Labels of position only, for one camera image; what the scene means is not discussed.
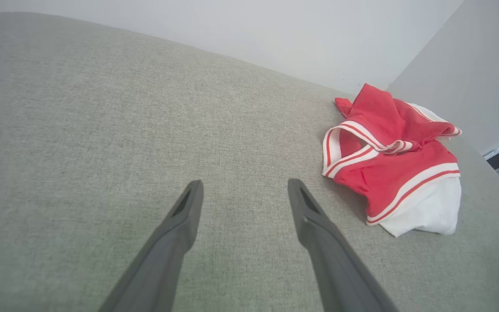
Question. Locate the grey fabric sofa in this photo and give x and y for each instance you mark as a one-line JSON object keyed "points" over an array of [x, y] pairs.
{"points": [[102, 130]]}

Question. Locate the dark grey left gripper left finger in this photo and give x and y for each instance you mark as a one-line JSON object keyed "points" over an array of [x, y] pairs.
{"points": [[158, 264]]}

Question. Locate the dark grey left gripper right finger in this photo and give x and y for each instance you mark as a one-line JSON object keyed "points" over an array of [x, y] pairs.
{"points": [[340, 273]]}

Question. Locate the red white basketball jersey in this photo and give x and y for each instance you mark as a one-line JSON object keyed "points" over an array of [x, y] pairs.
{"points": [[388, 173]]}

